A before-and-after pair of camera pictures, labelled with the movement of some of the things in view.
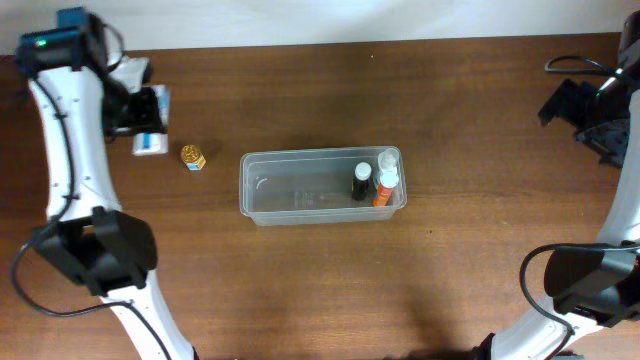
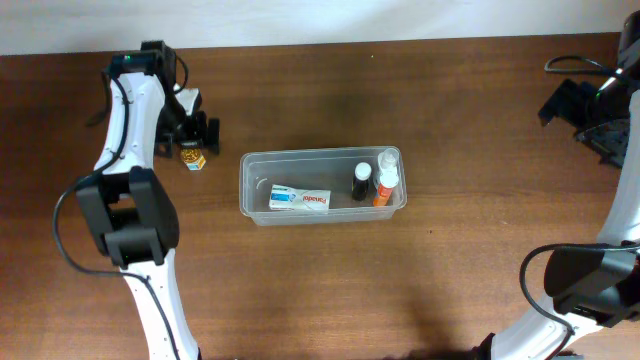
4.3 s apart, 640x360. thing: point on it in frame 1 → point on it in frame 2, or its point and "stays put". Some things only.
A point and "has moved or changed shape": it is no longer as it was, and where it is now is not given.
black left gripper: [138, 112] → [189, 129]
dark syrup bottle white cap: [360, 186] stays put
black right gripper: [578, 107] stays put
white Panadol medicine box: [153, 143] has moved or changed shape
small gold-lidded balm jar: [192, 157] stays put
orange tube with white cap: [388, 180] stays put
